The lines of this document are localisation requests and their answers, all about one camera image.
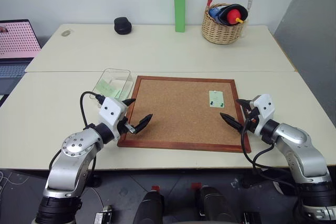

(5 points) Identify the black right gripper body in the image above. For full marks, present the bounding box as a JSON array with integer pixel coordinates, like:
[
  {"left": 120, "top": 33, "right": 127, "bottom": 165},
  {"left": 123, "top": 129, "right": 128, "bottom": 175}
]
[{"left": 242, "top": 99, "right": 260, "bottom": 133}]

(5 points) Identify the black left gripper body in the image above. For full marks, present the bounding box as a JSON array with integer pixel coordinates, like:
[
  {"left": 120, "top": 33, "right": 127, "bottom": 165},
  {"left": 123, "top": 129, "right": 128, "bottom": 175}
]
[{"left": 117, "top": 115, "right": 136, "bottom": 137}]

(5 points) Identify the small green card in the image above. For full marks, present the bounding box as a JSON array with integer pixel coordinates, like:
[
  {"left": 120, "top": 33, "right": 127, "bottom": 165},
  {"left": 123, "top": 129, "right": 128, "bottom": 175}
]
[{"left": 208, "top": 90, "right": 226, "bottom": 109}]

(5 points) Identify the wood-framed cork board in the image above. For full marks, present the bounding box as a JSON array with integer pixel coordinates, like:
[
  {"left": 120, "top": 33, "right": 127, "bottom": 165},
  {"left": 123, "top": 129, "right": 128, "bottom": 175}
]
[{"left": 117, "top": 76, "right": 252, "bottom": 154}]

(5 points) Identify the clear plastic container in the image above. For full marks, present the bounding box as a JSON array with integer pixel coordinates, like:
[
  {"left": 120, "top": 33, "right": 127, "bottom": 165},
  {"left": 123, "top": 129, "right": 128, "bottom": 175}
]
[{"left": 89, "top": 68, "right": 132, "bottom": 102}]

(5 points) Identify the black round case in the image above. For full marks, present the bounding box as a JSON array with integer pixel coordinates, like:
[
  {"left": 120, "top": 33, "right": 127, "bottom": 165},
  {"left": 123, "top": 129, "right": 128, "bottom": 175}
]
[{"left": 113, "top": 17, "right": 133, "bottom": 36}]

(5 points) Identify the dark rounded shape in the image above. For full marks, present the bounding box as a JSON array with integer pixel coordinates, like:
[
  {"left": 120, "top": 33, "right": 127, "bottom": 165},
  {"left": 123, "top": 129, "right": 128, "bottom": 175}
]
[
  {"left": 197, "top": 186, "right": 238, "bottom": 224},
  {"left": 132, "top": 190, "right": 165, "bottom": 224}
]

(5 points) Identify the red ball with yellow tip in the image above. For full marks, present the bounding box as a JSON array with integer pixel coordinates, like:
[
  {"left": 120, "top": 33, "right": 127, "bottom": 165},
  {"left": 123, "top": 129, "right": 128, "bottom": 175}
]
[{"left": 226, "top": 9, "right": 244, "bottom": 25}]

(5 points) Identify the blue item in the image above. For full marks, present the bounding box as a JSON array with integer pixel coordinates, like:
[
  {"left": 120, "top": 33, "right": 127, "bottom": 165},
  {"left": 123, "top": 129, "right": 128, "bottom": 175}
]
[{"left": 208, "top": 6, "right": 224, "bottom": 23}]

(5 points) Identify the black curved item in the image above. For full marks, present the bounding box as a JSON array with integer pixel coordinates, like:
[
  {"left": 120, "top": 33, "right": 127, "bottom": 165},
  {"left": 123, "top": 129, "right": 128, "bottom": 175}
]
[{"left": 218, "top": 4, "right": 249, "bottom": 26}]

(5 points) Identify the tall green block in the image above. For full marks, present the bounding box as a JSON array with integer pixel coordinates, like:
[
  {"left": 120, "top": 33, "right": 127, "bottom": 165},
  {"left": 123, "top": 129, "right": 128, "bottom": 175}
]
[{"left": 173, "top": 0, "right": 187, "bottom": 33}]

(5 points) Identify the laptop with pink screen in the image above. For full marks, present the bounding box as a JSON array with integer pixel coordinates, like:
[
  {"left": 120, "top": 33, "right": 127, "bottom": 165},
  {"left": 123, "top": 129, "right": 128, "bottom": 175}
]
[{"left": 0, "top": 19, "right": 43, "bottom": 107}]

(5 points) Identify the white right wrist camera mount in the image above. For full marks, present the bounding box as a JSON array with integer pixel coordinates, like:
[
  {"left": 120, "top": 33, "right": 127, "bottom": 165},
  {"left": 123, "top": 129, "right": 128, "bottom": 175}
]
[{"left": 250, "top": 93, "right": 275, "bottom": 134}]

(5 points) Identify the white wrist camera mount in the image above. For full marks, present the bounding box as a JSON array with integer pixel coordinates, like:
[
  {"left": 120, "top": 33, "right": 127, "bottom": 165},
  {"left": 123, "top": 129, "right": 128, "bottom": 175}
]
[
  {"left": 98, "top": 97, "right": 128, "bottom": 141},
  {"left": 250, "top": 93, "right": 275, "bottom": 134}
]

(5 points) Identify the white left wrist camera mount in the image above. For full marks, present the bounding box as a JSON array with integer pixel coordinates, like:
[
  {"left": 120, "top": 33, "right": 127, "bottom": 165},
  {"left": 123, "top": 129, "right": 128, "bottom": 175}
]
[{"left": 98, "top": 97, "right": 128, "bottom": 141}]

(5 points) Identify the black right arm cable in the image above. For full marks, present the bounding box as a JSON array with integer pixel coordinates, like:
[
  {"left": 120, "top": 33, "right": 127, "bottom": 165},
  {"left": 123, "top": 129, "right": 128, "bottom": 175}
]
[{"left": 241, "top": 118, "right": 300, "bottom": 191}]

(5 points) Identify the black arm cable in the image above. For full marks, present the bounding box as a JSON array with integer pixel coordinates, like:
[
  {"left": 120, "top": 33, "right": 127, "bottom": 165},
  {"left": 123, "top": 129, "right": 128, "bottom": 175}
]
[
  {"left": 241, "top": 118, "right": 300, "bottom": 191},
  {"left": 79, "top": 91, "right": 106, "bottom": 130}
]

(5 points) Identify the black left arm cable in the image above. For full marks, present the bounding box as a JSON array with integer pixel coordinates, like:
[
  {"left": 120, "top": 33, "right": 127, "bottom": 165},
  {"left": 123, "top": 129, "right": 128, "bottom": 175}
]
[{"left": 79, "top": 91, "right": 106, "bottom": 130}]

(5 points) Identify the wicker basket with handle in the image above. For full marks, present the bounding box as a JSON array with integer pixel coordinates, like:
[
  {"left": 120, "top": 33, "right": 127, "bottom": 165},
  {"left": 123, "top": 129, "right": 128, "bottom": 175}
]
[{"left": 201, "top": 0, "right": 255, "bottom": 45}]

